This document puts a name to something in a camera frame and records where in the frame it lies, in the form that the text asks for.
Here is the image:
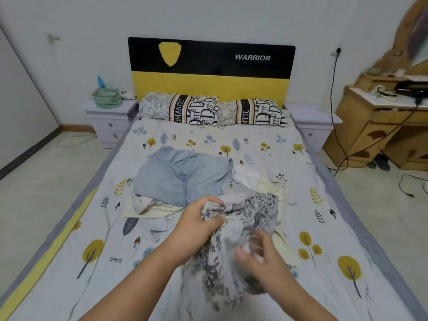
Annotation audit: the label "person's right hand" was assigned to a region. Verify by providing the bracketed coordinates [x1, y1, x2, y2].
[234, 229, 295, 298]

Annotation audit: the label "person's left hand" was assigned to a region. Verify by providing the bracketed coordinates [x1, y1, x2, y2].
[173, 195, 228, 261]

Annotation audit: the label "light blue denim jeans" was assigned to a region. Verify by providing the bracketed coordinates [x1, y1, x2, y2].
[132, 145, 236, 209]

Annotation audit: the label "bed with leaf print bedding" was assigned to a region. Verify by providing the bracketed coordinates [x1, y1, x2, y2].
[0, 97, 428, 321]

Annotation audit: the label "person's left forearm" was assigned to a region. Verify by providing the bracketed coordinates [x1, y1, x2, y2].
[80, 237, 195, 321]

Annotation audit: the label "black white patterned pillow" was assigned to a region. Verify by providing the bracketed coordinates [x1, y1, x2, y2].
[138, 92, 220, 126]
[217, 98, 290, 128]

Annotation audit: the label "white nightstand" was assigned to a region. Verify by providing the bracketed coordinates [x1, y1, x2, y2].
[82, 98, 139, 149]
[286, 103, 343, 154]

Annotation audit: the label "black yellow headboard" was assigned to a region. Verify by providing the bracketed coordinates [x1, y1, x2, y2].
[128, 37, 296, 107]

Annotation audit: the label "white wardrobe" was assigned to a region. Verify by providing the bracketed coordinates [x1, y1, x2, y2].
[0, 26, 61, 178]

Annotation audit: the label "black telephone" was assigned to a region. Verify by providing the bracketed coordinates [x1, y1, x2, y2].
[395, 80, 428, 98]

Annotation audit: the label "wooden framed mirror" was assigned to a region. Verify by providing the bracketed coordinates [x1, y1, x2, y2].
[371, 0, 428, 76]

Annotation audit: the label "black fan cable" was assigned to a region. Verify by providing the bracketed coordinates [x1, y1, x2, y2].
[399, 173, 428, 198]

